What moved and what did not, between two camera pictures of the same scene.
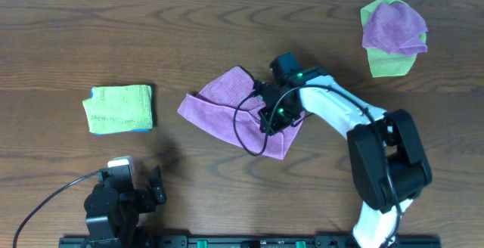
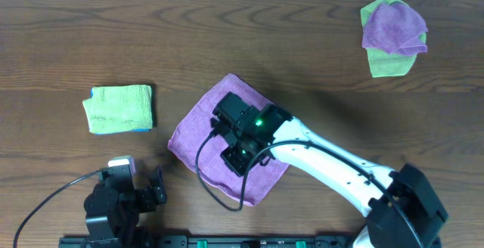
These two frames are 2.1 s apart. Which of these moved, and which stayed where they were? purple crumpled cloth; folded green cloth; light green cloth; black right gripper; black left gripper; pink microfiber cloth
Moved: black right gripper; pink microfiber cloth
Stayed: black left gripper; light green cloth; folded green cloth; purple crumpled cloth
